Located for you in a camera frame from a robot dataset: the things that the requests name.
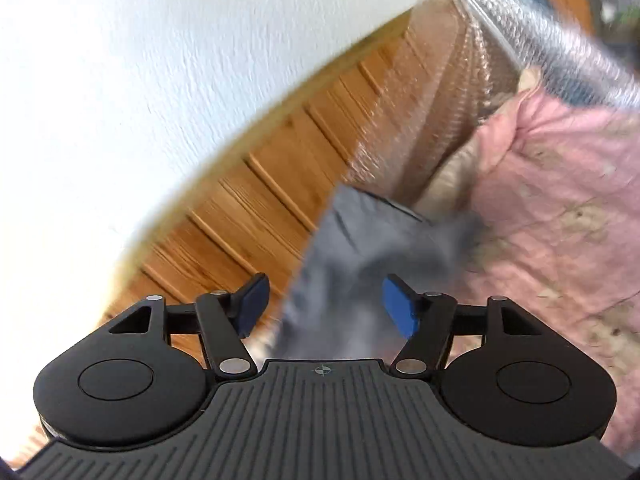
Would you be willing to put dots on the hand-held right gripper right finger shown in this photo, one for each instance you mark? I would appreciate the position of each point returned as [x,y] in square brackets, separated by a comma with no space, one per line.
[400,310]

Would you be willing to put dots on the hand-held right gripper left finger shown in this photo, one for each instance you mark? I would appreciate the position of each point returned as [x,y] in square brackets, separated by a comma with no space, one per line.
[252,305]

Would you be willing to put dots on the grey pants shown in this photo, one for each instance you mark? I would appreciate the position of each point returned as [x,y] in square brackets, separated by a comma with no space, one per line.
[340,260]

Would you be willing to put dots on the beige pillow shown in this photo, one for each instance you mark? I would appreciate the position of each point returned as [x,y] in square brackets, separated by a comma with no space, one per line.
[450,175]

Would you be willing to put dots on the pink bear-print blanket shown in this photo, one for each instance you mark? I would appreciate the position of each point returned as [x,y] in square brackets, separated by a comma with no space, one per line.
[550,210]

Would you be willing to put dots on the bubble wrap sheet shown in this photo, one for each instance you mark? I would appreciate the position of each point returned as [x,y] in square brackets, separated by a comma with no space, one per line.
[550,35]

